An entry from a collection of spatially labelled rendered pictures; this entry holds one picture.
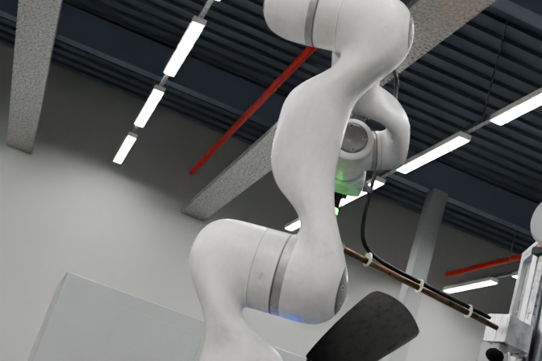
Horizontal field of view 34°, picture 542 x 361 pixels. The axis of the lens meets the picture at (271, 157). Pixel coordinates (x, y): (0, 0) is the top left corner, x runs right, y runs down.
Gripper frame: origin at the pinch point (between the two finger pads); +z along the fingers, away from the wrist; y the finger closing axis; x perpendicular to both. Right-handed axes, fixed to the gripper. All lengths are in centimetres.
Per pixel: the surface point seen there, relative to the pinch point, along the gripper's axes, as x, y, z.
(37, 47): 277, -357, 689
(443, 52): 431, 65, 737
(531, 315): -5, 56, 38
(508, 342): -15, 50, 31
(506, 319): -10, 48, 31
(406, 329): -24.6, 22.6, 4.2
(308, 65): 425, -87, 860
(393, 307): -22.4, 18.3, -3.0
